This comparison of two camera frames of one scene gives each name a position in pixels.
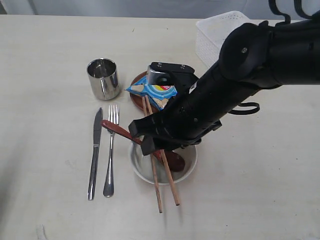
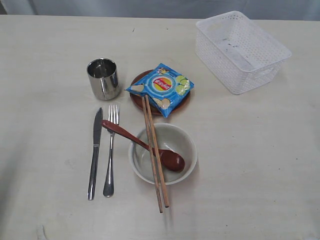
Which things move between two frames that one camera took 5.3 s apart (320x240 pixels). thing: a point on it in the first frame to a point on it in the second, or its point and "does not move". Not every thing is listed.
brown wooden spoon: x=174 y=162 does not move
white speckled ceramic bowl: x=142 y=165 does not move
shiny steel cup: x=103 y=78 does not move
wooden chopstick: x=165 y=161 to x=156 y=153
